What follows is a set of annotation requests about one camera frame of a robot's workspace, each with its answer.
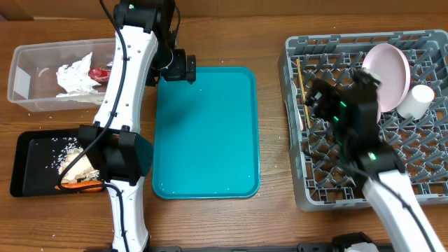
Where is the wooden chopstick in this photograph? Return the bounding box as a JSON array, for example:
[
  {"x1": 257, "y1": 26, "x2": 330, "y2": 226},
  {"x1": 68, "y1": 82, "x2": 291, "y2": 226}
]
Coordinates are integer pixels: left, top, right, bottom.
[{"x1": 296, "y1": 58, "x2": 310, "y2": 129}]

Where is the orange carrot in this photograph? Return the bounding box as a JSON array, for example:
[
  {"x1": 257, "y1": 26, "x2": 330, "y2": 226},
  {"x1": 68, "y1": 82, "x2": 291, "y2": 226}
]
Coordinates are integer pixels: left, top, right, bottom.
[{"x1": 55, "y1": 181, "x2": 104, "y2": 193}]

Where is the white napkin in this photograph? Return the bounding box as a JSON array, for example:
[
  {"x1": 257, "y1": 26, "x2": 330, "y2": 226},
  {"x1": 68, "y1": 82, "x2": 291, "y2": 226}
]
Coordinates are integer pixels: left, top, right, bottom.
[{"x1": 56, "y1": 52, "x2": 104, "y2": 105}]

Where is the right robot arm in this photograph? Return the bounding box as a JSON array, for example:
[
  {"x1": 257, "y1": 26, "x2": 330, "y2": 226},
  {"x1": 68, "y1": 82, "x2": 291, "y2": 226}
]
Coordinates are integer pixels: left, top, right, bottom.
[{"x1": 305, "y1": 78, "x2": 445, "y2": 251}]

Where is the black plastic tray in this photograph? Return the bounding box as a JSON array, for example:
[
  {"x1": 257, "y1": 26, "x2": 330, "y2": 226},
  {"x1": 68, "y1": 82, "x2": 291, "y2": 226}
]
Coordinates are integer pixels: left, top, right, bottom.
[{"x1": 10, "y1": 128, "x2": 83, "y2": 197}]

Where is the white round plate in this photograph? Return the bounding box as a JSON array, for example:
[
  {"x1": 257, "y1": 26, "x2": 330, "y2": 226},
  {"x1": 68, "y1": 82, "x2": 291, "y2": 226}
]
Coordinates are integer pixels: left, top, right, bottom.
[{"x1": 362, "y1": 43, "x2": 410, "y2": 113}]

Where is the white paper cup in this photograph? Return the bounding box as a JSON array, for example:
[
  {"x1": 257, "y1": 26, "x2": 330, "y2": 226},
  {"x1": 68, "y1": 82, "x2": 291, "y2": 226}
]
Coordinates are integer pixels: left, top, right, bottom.
[{"x1": 397, "y1": 85, "x2": 435, "y2": 120}]

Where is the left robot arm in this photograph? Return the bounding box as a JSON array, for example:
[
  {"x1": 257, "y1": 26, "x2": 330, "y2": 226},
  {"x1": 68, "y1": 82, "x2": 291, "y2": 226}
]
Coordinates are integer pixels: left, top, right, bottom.
[{"x1": 78, "y1": 0, "x2": 196, "y2": 251}]

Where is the food scraps pile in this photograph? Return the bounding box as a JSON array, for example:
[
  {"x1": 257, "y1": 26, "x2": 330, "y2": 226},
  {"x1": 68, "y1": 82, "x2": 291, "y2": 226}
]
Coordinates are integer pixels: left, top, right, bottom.
[{"x1": 45, "y1": 136, "x2": 99, "y2": 184}]

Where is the red snack wrapper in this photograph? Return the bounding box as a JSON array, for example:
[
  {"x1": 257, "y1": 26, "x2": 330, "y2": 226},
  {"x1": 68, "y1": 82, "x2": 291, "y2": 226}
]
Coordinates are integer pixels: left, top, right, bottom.
[{"x1": 88, "y1": 67, "x2": 111, "y2": 83}]

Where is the clear plastic bin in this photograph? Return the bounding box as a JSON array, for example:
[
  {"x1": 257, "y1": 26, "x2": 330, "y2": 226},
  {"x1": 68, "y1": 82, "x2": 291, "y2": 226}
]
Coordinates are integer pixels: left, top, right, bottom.
[{"x1": 7, "y1": 38, "x2": 115, "y2": 112}]

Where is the teal serving tray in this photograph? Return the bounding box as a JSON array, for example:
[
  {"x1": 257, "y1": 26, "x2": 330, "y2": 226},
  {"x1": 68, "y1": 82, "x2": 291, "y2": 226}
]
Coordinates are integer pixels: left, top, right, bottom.
[{"x1": 152, "y1": 66, "x2": 260, "y2": 200}]

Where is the grey dishwasher rack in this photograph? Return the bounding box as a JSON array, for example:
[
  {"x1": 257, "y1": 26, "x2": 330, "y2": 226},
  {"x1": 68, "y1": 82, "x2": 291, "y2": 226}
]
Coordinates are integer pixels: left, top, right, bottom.
[{"x1": 278, "y1": 30, "x2": 447, "y2": 211}]

